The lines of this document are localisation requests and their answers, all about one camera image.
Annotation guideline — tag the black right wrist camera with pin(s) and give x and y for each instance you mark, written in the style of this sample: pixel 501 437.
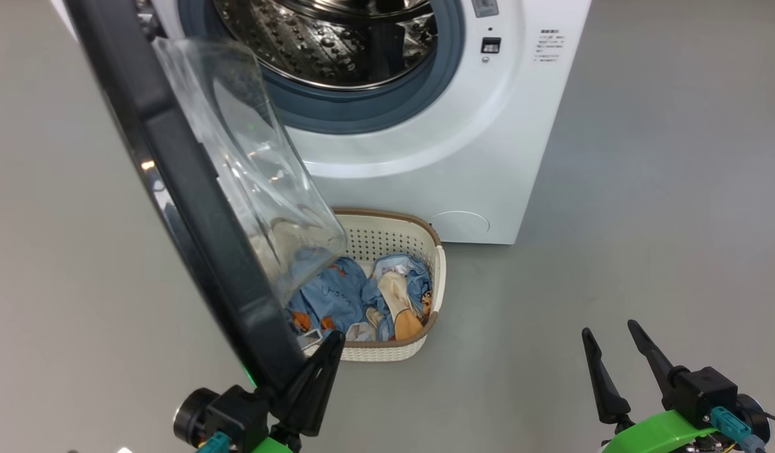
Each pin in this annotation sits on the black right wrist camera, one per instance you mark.
pixel 708 390

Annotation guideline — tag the steel perforated washer drum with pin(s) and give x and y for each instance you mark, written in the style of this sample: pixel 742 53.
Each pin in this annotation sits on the steel perforated washer drum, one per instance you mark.
pixel 324 44

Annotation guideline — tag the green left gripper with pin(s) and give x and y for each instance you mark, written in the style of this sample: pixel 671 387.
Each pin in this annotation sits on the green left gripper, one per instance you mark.
pixel 272 443

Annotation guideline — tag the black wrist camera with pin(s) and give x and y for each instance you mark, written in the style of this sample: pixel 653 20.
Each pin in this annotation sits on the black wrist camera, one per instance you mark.
pixel 230 409
pixel 708 390

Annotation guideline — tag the white front-load washing machine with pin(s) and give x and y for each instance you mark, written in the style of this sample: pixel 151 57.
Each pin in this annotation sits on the white front-load washing machine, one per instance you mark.
pixel 425 189

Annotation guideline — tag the cream perforated plastic laundry basket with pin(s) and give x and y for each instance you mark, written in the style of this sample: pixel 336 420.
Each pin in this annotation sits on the cream perforated plastic laundry basket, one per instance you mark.
pixel 387 236

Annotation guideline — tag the round white filter cover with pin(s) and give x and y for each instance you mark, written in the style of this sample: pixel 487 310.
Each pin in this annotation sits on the round white filter cover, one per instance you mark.
pixel 459 226

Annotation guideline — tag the grey warning sticker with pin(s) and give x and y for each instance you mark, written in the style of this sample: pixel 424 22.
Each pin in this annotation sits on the grey warning sticker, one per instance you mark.
pixel 486 6

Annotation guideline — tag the blue garment with writing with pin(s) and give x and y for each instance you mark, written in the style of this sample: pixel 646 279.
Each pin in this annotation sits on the blue garment with writing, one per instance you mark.
pixel 337 292

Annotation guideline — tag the black round glass washer door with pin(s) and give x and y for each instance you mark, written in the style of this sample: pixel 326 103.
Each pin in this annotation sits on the black round glass washer door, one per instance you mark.
pixel 192 207

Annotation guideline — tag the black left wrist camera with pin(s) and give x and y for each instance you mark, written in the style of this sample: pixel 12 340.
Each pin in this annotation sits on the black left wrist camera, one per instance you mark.
pixel 230 409

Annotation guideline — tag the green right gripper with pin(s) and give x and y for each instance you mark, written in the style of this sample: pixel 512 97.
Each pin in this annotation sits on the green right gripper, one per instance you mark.
pixel 658 434

